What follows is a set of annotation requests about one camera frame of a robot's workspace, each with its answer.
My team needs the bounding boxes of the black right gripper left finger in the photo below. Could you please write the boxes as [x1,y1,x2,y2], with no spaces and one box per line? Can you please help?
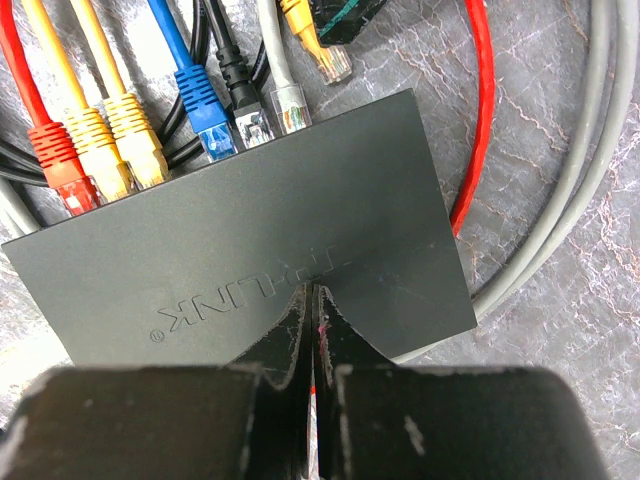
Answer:
[232,283,313,479]

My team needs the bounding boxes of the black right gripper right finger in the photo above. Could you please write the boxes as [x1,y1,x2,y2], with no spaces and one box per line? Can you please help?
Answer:
[312,284,393,479]

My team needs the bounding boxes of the black network switch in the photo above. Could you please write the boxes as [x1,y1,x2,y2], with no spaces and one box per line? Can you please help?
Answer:
[3,90,476,366]

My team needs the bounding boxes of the black ethernet cable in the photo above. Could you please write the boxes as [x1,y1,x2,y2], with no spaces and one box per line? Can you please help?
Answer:
[0,0,277,189]

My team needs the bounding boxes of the yellow ethernet cable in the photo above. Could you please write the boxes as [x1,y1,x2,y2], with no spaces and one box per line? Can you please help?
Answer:
[17,0,136,202]
[277,0,354,86]
[67,0,169,190]

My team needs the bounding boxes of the blue ethernet cable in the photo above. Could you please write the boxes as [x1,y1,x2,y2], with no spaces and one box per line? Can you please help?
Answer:
[144,0,240,165]

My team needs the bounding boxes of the red ethernet cable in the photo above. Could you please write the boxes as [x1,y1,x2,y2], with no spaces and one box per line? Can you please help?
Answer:
[0,0,497,240]

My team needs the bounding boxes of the grey ethernet cable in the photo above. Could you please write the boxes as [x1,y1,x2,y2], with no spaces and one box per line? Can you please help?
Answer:
[0,0,640,364]

